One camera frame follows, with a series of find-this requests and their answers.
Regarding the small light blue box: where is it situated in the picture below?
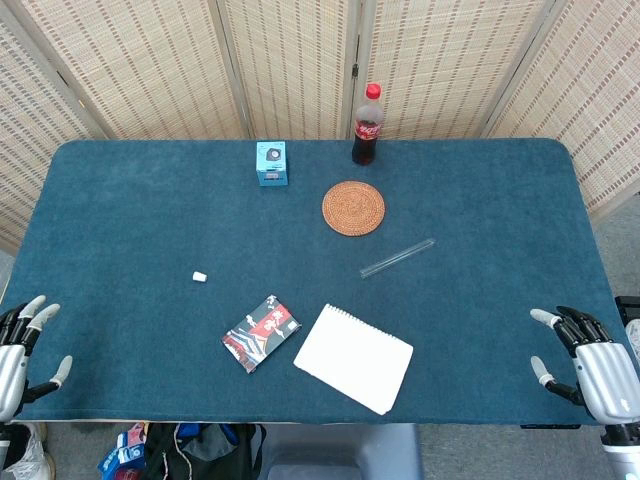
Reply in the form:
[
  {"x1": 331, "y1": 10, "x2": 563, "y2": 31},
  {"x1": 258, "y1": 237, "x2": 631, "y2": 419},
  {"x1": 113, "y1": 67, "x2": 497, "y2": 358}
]
[{"x1": 255, "y1": 140, "x2": 291, "y2": 188}]

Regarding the blue table cloth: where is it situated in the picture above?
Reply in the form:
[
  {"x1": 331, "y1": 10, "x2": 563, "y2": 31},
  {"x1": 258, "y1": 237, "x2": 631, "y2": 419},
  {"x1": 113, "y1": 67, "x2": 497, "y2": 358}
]
[{"x1": 0, "y1": 138, "x2": 629, "y2": 425}]

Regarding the red and black book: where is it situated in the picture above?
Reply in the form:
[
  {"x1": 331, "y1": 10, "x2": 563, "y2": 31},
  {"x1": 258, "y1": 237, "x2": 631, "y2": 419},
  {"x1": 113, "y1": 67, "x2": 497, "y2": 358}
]
[{"x1": 221, "y1": 294, "x2": 303, "y2": 375}]

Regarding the black backpack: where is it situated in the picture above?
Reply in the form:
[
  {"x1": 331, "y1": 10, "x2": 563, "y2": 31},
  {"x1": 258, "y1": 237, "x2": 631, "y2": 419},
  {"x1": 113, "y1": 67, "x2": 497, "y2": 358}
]
[{"x1": 144, "y1": 423, "x2": 266, "y2": 480}]

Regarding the white spiral notebook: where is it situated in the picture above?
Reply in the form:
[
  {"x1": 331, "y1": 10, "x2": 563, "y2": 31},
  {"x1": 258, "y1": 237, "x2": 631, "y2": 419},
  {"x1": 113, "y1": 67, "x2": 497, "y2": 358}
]
[{"x1": 292, "y1": 303, "x2": 415, "y2": 416}]

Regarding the black device box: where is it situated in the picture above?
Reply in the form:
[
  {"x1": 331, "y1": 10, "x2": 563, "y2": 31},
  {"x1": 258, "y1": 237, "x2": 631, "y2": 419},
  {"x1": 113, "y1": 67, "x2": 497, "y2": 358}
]
[{"x1": 613, "y1": 295, "x2": 640, "y2": 321}]

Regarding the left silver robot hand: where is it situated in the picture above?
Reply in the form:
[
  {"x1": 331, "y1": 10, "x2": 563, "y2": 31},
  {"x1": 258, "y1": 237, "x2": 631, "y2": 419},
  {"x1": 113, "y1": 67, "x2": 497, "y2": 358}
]
[{"x1": 0, "y1": 294, "x2": 74, "y2": 424}]

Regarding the blue and white package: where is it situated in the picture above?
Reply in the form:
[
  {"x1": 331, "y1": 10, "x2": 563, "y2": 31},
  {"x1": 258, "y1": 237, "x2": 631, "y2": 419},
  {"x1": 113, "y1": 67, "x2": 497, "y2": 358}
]
[{"x1": 98, "y1": 432, "x2": 147, "y2": 476}]

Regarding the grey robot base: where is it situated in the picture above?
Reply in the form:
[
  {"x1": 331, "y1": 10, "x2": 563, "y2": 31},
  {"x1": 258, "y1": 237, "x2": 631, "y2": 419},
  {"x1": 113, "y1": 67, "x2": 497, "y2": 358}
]
[{"x1": 259, "y1": 423, "x2": 424, "y2": 480}]

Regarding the clear glass test tube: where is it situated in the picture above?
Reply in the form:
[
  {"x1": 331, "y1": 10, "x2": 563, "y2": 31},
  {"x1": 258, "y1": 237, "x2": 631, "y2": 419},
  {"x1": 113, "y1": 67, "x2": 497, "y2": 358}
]
[{"x1": 359, "y1": 238, "x2": 436, "y2": 279}]

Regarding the bamboo folding screen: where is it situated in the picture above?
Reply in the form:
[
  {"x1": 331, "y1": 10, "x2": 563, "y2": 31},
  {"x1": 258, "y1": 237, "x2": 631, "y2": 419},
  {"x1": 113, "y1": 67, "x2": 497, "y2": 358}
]
[{"x1": 0, "y1": 0, "x2": 640, "y2": 251}]

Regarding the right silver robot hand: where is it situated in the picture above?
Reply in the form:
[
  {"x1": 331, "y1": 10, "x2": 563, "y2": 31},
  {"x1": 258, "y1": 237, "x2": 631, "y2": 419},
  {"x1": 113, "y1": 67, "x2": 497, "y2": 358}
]
[{"x1": 529, "y1": 305, "x2": 640, "y2": 427}]

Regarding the cola bottle with red cap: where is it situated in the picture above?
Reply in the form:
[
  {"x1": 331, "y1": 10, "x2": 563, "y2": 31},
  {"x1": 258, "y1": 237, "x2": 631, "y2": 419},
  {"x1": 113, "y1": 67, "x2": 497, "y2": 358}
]
[{"x1": 351, "y1": 83, "x2": 385, "y2": 166}]

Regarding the round woven rattan coaster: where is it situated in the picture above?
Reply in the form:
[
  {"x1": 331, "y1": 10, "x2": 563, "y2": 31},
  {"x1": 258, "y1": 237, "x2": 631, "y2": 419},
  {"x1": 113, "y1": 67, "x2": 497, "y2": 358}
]
[{"x1": 321, "y1": 180, "x2": 387, "y2": 238}]

